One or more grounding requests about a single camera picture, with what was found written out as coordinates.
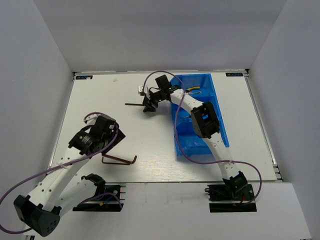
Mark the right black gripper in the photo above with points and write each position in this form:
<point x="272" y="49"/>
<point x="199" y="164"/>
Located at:
<point x="148" y="102"/>

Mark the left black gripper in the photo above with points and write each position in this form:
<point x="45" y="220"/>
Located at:
<point x="120" y="136"/>

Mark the thin brown hex key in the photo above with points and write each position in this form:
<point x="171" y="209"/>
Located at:
<point x="134" y="104"/>

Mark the brown hex key long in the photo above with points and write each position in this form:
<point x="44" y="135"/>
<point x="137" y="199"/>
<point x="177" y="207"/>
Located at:
<point x="113" y="160"/>

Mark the yellow combination pliers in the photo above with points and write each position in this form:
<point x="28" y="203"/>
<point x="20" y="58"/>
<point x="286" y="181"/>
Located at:
<point x="192" y="89"/>

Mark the blue handled screwdriver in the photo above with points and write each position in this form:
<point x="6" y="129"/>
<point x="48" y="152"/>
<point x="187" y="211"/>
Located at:
<point x="185" y="119"/>

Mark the yellow needle-nose pliers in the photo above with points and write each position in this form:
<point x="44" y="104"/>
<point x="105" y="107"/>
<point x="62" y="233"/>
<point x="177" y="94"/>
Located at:
<point x="193" y="92"/>

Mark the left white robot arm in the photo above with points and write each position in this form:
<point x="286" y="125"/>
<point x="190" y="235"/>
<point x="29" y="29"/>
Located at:
<point x="42" y="208"/>

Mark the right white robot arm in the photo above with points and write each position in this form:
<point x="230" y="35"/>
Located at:
<point x="205" y="124"/>

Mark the blue plastic sorting bin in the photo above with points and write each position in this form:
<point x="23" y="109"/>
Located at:
<point x="189" y="143"/>

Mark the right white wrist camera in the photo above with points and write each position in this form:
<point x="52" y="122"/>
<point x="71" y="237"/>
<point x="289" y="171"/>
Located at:
<point x="142" y="90"/>

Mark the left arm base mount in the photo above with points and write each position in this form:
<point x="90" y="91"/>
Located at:
<point x="111" y="199"/>

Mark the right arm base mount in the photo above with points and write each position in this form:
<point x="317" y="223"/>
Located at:
<point x="221" y="199"/>

